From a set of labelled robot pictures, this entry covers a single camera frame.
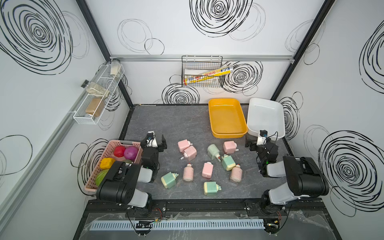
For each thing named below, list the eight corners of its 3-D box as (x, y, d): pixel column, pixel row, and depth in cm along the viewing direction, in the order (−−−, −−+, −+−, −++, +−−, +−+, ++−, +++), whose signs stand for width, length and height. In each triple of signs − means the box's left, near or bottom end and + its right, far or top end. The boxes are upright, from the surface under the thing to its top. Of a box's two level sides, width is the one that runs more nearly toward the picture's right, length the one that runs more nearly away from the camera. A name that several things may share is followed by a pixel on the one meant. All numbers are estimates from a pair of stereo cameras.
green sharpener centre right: (222, 171, 87) (224, 167, 82) (221, 158, 92) (222, 154, 87) (234, 171, 87) (236, 167, 82) (231, 158, 92) (234, 154, 87)
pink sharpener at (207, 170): (201, 179, 84) (202, 175, 80) (201, 166, 89) (201, 161, 84) (212, 179, 84) (214, 175, 80) (211, 166, 89) (212, 161, 84)
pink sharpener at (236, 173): (229, 182, 84) (232, 177, 78) (231, 168, 89) (234, 162, 83) (238, 185, 83) (241, 180, 77) (239, 170, 89) (243, 165, 82)
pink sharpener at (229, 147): (223, 153, 94) (225, 148, 89) (222, 146, 98) (224, 140, 92) (235, 153, 94) (238, 148, 89) (234, 146, 98) (236, 140, 92)
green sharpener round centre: (213, 164, 90) (214, 159, 84) (206, 151, 95) (207, 145, 89) (220, 161, 91) (222, 155, 85) (213, 148, 97) (214, 142, 91)
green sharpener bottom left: (166, 191, 81) (164, 187, 75) (162, 182, 84) (159, 178, 78) (181, 181, 84) (179, 176, 78) (176, 173, 87) (175, 168, 81)
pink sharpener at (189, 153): (184, 165, 90) (183, 160, 85) (179, 157, 93) (178, 152, 88) (197, 156, 94) (198, 151, 88) (192, 149, 97) (192, 144, 91)
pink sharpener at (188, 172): (183, 183, 83) (182, 178, 77) (184, 168, 88) (183, 163, 82) (193, 183, 83) (193, 178, 77) (193, 168, 88) (193, 163, 82)
